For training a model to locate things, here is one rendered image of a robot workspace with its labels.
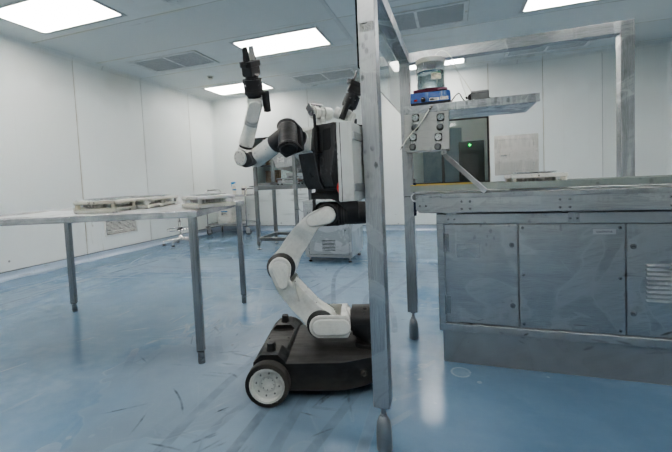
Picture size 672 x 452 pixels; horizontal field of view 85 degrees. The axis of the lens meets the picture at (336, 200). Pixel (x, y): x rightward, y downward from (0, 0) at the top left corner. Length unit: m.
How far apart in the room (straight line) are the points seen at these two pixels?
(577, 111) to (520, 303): 5.53
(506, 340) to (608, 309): 0.48
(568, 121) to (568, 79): 0.68
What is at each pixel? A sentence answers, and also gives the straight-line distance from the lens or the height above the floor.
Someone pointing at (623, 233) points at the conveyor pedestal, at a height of 0.70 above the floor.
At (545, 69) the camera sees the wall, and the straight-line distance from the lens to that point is 7.36.
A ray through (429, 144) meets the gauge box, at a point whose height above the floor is 1.16.
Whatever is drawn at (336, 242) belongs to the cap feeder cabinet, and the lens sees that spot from 4.46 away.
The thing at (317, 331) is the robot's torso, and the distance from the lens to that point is 1.90.
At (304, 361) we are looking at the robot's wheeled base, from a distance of 1.85.
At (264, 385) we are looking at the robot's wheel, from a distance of 1.86.
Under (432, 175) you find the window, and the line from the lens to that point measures 7.01.
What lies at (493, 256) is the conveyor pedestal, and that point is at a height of 0.58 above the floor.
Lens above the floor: 0.99
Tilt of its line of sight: 3 degrees down
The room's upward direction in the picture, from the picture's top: 3 degrees counter-clockwise
